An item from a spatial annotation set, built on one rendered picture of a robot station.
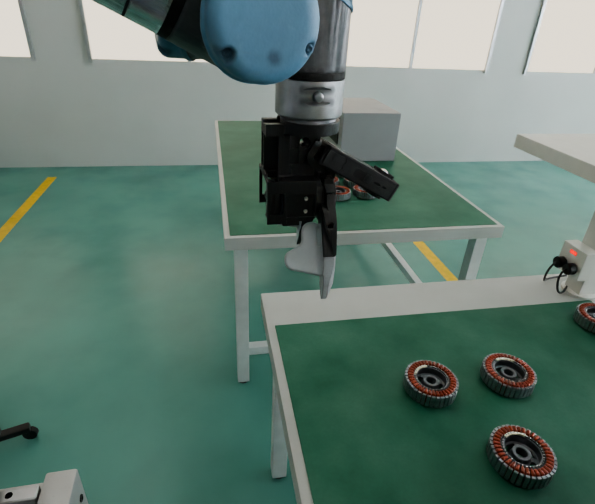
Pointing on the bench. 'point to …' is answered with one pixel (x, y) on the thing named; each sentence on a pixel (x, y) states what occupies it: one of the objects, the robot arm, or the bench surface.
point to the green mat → (345, 331)
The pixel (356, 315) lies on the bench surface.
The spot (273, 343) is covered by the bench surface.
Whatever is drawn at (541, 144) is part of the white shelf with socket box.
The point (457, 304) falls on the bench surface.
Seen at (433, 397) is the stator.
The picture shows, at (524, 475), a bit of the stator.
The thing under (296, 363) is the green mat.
